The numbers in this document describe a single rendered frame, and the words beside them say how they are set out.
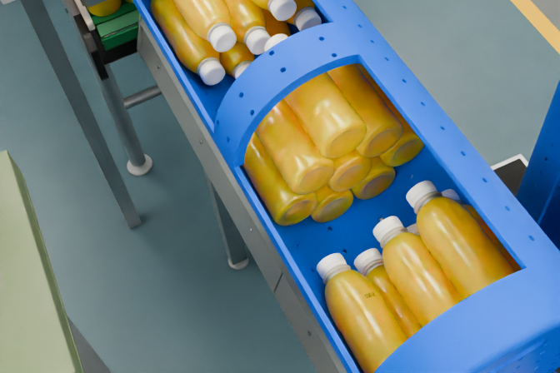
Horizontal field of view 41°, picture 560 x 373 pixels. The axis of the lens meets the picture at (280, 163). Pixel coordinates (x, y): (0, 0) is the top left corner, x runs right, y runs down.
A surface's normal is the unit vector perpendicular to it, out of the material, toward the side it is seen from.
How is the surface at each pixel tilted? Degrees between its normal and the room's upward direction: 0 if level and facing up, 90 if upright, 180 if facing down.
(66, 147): 0
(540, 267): 28
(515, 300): 6
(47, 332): 2
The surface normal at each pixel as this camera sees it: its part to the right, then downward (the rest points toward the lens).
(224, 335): -0.07, -0.55
